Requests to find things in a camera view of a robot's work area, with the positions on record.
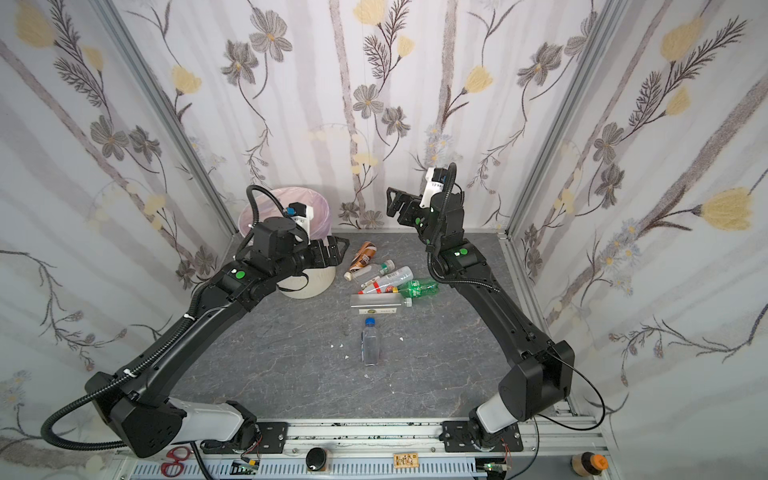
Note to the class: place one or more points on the red scissors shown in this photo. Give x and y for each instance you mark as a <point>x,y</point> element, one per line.
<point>174,465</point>

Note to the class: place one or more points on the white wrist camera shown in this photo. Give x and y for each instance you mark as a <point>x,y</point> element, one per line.
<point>435,179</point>
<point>302,215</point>

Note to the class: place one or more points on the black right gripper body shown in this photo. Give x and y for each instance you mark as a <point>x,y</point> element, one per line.
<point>405,207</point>

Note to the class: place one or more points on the pink bin liner bag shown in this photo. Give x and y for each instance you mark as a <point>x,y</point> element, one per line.
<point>321,223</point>

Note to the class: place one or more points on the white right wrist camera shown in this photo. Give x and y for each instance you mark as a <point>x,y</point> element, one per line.
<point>435,179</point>

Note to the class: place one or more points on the clear bottle red cap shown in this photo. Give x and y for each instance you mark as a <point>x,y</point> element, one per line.
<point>388,282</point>

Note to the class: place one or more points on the clear square bottle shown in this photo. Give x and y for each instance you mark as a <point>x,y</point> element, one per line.
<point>379,303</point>

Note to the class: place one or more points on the brown coffee bottle near bin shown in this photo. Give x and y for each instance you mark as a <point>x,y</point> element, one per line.
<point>362,261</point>

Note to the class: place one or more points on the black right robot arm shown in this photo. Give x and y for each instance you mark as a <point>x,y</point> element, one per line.
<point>541,370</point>

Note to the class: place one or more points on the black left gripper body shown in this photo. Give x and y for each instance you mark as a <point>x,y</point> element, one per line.
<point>324,252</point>

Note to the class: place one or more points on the green plastic bottle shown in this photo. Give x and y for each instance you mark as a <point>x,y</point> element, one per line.
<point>417,288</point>

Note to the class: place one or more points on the black round knob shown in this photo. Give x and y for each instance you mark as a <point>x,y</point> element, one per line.
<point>317,459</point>

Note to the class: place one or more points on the cream plastic waste bin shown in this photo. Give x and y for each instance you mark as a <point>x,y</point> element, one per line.
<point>311,283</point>

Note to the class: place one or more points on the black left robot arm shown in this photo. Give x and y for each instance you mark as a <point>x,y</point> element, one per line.
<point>136,402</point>

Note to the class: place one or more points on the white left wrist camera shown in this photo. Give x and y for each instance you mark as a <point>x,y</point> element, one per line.
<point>302,215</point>

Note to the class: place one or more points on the clear bottle blue cap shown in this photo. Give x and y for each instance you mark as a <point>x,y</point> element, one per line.
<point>370,348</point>

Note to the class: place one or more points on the clear bottle green cap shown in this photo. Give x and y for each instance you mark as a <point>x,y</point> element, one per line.
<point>383,269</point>

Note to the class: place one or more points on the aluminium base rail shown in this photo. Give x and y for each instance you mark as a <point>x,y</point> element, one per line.
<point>364,449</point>

